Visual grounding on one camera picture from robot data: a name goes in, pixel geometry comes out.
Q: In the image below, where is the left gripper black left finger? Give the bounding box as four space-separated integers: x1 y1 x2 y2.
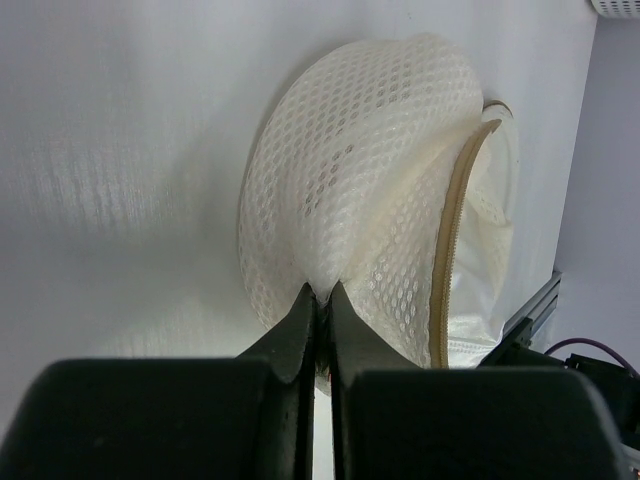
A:
1 287 316 479

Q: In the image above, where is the cream mesh laundry bag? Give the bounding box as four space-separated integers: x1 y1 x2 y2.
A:
238 33 519 369

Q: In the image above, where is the white plastic basket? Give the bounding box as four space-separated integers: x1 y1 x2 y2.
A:
588 0 640 21

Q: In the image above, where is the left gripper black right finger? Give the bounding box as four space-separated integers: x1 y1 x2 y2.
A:
327 285 630 479

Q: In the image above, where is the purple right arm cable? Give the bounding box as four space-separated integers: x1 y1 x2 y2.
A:
544 337 640 379

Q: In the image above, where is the right side table rail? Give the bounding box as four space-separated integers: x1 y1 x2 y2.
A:
479 271 562 368

